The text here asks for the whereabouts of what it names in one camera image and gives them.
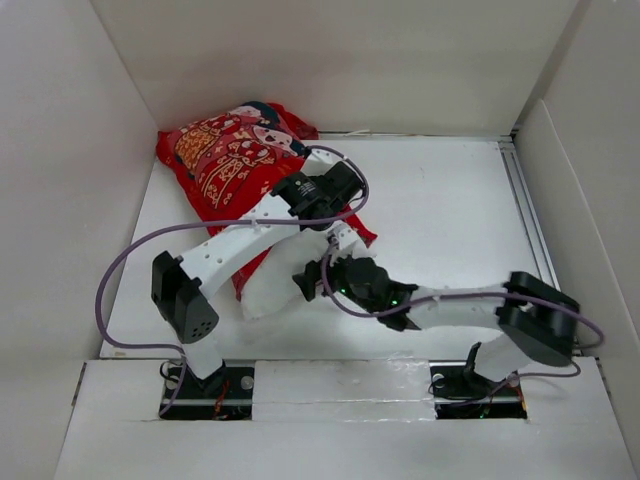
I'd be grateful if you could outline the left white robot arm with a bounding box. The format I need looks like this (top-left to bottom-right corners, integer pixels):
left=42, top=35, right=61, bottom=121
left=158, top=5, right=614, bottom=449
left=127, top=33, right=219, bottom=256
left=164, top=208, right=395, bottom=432
left=151, top=161, right=368, bottom=397

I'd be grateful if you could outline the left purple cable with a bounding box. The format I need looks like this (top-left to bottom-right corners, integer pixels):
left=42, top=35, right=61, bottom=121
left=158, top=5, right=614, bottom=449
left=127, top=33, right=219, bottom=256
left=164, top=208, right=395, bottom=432
left=95, top=144, right=370, bottom=416

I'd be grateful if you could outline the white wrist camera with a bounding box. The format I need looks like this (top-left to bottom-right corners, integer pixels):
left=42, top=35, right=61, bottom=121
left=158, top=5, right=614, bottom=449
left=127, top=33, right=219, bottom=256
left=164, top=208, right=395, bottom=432
left=327, top=222, right=369, bottom=265
left=301, top=149, right=340, bottom=176

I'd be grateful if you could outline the aluminium rail right side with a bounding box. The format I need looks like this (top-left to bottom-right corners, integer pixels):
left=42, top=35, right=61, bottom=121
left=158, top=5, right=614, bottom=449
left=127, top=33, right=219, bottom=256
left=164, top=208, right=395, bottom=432
left=498, top=136, right=560, bottom=288

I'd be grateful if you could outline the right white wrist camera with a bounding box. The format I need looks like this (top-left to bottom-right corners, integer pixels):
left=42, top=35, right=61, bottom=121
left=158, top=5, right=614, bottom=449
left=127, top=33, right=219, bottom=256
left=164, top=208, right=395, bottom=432
left=327, top=222, right=369, bottom=265

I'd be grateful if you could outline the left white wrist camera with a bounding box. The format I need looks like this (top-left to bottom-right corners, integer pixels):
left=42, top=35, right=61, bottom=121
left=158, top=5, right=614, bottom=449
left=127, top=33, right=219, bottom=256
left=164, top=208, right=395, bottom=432
left=301, top=149, right=340, bottom=176

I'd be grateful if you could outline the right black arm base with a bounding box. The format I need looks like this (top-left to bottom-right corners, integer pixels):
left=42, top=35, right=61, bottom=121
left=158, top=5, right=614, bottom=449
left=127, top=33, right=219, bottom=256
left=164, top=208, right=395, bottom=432
left=427, top=342, right=528, bottom=420

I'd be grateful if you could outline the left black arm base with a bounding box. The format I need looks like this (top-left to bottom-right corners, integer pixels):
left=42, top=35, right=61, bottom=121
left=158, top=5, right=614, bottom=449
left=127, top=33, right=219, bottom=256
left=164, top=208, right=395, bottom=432
left=159, top=360, right=255, bottom=421

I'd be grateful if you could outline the white pillow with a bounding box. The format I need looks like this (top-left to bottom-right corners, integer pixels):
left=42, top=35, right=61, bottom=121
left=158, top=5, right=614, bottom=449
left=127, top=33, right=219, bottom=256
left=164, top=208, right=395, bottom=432
left=239, top=229, right=379, bottom=322

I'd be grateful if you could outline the white taped foam block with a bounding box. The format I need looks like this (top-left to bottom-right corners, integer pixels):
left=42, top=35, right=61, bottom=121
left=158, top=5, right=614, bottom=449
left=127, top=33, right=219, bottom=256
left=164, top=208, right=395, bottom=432
left=252, top=359, right=436, bottom=423

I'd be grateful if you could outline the purple cable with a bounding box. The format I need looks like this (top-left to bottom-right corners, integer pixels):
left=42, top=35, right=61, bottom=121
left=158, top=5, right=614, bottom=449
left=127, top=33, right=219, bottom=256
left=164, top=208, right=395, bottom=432
left=322, top=239, right=605, bottom=409
left=95, top=144, right=370, bottom=416

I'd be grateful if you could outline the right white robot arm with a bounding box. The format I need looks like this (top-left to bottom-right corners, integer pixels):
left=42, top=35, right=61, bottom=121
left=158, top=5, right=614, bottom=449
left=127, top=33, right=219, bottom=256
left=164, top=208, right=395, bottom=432
left=292, top=256, right=580, bottom=394

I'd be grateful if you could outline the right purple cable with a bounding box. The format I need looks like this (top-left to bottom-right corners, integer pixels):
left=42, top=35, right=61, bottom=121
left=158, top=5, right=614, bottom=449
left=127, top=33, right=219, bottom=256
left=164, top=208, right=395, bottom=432
left=322, top=239, right=605, bottom=409

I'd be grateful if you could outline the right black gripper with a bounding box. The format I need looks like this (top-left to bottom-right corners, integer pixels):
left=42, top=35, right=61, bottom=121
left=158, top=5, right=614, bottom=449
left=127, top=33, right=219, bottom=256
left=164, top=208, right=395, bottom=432
left=294, top=244, right=378, bottom=313

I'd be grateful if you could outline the red cartoon print pillowcase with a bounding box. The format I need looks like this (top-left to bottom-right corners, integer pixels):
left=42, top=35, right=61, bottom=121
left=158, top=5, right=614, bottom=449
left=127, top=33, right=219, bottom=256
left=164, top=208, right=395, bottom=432
left=155, top=101, right=379, bottom=301

